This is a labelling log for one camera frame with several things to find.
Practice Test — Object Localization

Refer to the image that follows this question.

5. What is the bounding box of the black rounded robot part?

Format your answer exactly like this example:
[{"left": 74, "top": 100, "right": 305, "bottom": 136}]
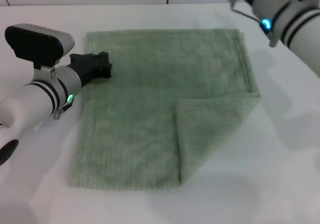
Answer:
[{"left": 0, "top": 139, "right": 20, "bottom": 167}]

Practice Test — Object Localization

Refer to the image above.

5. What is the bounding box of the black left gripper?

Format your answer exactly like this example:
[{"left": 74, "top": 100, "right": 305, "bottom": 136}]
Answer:
[{"left": 69, "top": 51, "right": 114, "bottom": 88}]

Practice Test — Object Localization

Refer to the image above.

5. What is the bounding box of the left arm cable connector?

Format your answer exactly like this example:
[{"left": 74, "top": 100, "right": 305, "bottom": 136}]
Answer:
[{"left": 53, "top": 100, "right": 74, "bottom": 120}]

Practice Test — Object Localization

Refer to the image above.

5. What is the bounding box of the green terry towel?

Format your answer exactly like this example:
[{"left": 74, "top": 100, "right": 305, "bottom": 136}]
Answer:
[{"left": 68, "top": 28, "right": 261, "bottom": 192}]

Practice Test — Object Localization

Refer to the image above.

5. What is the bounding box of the left wrist camera housing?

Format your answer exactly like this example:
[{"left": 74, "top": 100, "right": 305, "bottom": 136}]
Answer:
[{"left": 4, "top": 23, "right": 76, "bottom": 71}]

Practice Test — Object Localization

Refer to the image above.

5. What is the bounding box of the grey right arm cable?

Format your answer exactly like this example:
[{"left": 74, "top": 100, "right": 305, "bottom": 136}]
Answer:
[{"left": 228, "top": 0, "right": 279, "bottom": 48}]

